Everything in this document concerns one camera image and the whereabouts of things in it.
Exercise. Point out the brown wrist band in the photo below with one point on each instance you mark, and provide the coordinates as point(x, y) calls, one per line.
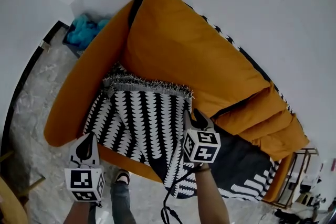
point(204, 169)

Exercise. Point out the person's left forearm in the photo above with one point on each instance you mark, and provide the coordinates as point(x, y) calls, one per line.
point(77, 213)

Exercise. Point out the person's left leg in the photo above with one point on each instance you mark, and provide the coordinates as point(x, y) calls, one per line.
point(123, 204)

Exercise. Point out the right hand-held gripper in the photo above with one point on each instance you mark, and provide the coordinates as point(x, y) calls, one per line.
point(200, 147)

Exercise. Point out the blue fluffy cloth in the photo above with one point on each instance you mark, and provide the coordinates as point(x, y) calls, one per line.
point(81, 31)

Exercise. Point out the brown wooden shelf rack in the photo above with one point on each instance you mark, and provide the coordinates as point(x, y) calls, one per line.
point(305, 150)

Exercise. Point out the round wooden table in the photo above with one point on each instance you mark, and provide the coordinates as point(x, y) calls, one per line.
point(10, 204)

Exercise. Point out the black and white patterned blanket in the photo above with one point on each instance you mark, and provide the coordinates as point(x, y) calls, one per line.
point(136, 123)

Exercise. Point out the black baseboard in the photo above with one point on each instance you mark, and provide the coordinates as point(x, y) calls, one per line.
point(29, 65)

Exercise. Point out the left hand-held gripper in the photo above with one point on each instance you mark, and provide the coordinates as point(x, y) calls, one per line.
point(84, 181)

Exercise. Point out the person's right forearm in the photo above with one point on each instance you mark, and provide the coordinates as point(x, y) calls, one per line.
point(212, 196)

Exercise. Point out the orange sofa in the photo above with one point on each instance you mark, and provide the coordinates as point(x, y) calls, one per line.
point(78, 86)

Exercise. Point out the dark storage bin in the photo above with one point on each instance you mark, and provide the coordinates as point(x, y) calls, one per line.
point(74, 49)

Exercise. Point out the person's left shoe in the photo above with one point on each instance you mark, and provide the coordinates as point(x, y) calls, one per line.
point(123, 176)

